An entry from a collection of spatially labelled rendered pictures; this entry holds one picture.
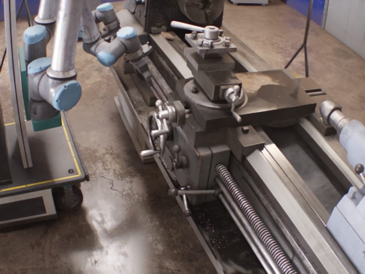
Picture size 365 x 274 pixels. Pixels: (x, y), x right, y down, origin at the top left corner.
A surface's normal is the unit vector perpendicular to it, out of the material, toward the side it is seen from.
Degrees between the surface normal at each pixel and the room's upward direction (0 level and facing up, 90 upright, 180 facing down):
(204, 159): 90
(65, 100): 95
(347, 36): 90
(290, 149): 8
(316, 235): 36
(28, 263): 0
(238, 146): 90
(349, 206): 62
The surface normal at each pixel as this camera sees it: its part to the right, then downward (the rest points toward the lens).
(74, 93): 0.73, 0.50
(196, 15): 0.36, 0.57
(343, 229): -0.93, 0.16
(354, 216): -0.78, -0.25
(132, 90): 0.07, -0.81
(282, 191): -0.48, -0.57
